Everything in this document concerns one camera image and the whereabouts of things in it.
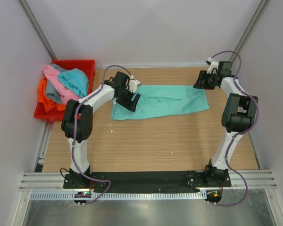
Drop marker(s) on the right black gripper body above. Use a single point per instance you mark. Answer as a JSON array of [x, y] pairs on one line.
[[210, 81]]

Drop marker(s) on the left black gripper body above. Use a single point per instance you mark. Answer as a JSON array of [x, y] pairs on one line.
[[126, 96]]

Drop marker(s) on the teal green t shirt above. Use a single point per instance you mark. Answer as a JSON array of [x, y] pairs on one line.
[[163, 100]]

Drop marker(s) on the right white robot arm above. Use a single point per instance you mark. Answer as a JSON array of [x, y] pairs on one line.
[[238, 117]]

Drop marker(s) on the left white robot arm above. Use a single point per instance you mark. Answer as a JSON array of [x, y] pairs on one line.
[[77, 123]]

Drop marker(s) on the sky blue t shirt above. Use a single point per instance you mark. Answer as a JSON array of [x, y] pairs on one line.
[[76, 81]]

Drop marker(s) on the pink t shirt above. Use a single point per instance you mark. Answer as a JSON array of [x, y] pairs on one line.
[[52, 75]]

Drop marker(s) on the grey t shirt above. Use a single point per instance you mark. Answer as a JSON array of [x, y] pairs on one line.
[[50, 91]]

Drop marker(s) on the orange t shirt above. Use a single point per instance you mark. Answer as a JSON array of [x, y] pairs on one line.
[[48, 104]]

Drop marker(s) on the red plastic bin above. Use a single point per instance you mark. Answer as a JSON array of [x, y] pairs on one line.
[[87, 66]]

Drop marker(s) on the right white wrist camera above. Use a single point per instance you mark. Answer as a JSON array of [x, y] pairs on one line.
[[212, 65]]

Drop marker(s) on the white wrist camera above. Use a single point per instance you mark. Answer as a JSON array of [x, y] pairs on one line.
[[133, 84], [212, 65]]

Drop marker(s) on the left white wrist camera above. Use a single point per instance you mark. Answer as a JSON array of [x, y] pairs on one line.
[[133, 84]]

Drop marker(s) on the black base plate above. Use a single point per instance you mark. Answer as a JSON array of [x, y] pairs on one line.
[[166, 182]]

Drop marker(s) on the right corner aluminium post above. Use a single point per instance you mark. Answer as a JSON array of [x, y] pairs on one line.
[[257, 14]]

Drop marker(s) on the corner aluminium post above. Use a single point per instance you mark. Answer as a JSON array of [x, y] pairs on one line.
[[37, 28], [257, 14]]

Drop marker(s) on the aluminium frame rail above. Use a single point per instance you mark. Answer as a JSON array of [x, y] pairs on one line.
[[41, 182]]

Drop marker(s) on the slotted cable duct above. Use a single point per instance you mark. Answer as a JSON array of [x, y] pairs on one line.
[[83, 195]]

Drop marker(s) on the left corner aluminium post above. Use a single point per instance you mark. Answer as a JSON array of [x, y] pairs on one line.
[[37, 28]]

